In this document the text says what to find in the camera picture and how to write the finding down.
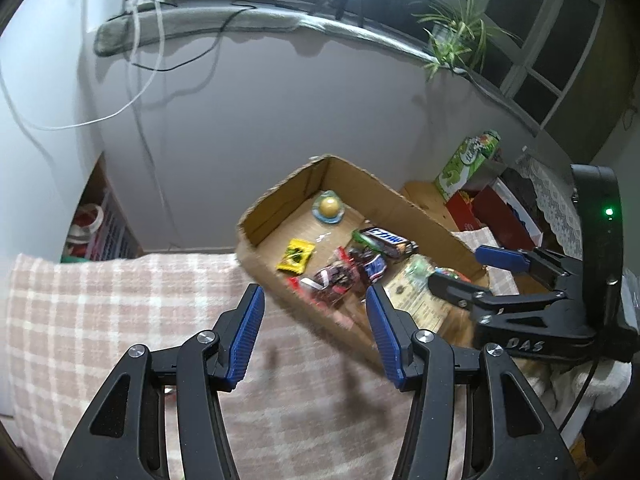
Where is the white lace cloth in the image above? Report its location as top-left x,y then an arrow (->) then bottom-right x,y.
517,155 -> 586,256

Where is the grey window sill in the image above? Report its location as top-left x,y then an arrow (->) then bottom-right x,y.
94,2 -> 541,131

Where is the blue red chocolate bar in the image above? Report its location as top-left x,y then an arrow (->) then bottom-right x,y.
350,249 -> 388,283

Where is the round yellow wrapped candy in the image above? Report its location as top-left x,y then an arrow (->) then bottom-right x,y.
312,190 -> 346,225

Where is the wooden side table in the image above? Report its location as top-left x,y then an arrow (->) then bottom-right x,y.
402,182 -> 461,233

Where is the white cable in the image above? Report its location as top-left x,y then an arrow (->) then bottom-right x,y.
0,0 -> 166,131

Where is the beige checked cloth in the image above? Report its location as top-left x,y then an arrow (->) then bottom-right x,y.
455,227 -> 521,296

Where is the green juice carton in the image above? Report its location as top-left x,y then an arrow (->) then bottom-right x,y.
434,131 -> 501,201

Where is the pink plaid blanket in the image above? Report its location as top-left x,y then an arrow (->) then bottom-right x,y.
7,252 -> 451,480

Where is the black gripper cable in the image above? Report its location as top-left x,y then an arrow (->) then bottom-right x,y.
555,360 -> 601,431

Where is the window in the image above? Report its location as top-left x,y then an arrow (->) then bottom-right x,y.
145,0 -> 621,131

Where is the red box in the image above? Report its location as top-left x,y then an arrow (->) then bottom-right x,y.
445,185 -> 543,248

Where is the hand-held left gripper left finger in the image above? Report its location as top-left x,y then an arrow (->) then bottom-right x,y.
52,283 -> 266,480

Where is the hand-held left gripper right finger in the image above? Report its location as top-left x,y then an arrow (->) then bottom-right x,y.
365,285 -> 581,480

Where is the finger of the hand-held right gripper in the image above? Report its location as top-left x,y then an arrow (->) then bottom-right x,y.
474,244 -> 584,292
427,271 -> 567,324

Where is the brown chocolate bar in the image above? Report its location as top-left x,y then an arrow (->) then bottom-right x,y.
357,227 -> 420,260

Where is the beige printed packet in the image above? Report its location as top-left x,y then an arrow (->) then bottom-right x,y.
385,255 -> 446,333

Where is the white fluffy cloth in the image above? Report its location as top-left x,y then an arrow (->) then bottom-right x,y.
520,355 -> 633,441

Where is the yellow candy packet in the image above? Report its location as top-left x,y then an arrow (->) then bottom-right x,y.
276,238 -> 317,276

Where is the potted spider plant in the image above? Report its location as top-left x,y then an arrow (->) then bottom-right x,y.
410,0 -> 521,83

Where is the red white bag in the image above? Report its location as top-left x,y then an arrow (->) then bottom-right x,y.
62,202 -> 108,261

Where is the cardboard box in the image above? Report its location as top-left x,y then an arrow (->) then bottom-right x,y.
235,155 -> 493,371

